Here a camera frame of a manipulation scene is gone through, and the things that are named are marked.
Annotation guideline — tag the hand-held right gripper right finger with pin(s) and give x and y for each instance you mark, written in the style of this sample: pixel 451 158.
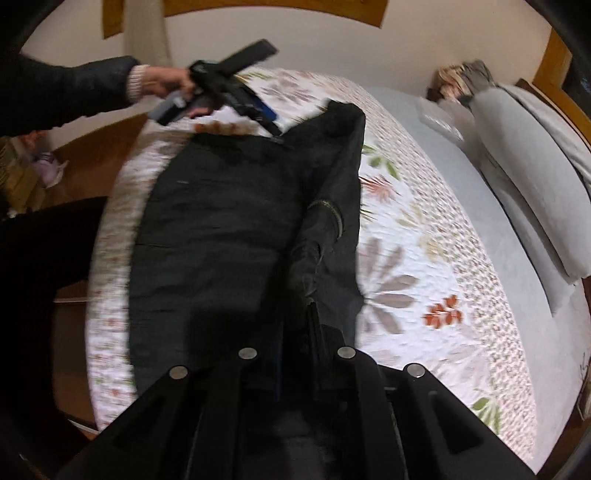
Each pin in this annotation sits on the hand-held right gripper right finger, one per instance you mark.
pixel 315 341

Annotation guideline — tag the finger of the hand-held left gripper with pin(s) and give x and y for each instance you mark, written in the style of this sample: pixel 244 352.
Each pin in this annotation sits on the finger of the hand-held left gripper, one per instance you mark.
pixel 264 110

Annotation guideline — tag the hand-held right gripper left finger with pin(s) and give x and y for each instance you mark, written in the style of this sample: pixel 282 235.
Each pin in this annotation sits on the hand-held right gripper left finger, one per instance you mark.
pixel 277 369

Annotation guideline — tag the black jacket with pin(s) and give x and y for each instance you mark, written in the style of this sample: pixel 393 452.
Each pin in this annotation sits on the black jacket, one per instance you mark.
pixel 207 230

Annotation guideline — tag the person's left forearm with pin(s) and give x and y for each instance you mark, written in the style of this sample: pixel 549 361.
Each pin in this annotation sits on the person's left forearm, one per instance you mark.
pixel 60 92

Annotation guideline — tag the person's left hand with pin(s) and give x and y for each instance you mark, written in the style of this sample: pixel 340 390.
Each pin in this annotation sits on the person's left hand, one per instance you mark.
pixel 161 81

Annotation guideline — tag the white floral quilt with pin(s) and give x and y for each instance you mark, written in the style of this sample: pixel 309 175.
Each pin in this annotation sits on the white floral quilt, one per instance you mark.
pixel 415 240

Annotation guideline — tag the clear plastic bag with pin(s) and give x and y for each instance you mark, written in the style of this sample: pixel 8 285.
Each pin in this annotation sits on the clear plastic bag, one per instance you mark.
pixel 438 122

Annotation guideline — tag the pink shoe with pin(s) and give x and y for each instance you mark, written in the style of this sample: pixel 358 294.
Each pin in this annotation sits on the pink shoe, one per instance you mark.
pixel 50 168

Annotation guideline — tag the floral pillow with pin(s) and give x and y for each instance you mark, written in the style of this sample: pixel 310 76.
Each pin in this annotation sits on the floral pillow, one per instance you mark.
pixel 461 76

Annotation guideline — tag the grey bed sheet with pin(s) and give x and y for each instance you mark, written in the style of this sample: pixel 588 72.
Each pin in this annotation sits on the grey bed sheet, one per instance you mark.
pixel 498 240

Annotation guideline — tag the light grey pillow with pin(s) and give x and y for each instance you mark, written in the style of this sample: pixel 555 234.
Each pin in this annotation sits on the light grey pillow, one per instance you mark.
pixel 558 129

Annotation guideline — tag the wooden framed window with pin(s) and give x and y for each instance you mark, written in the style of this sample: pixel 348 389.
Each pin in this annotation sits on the wooden framed window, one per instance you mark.
pixel 561 69

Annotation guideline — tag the wooden frame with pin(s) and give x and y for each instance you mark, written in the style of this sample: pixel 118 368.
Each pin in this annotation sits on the wooden frame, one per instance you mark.
pixel 277 7

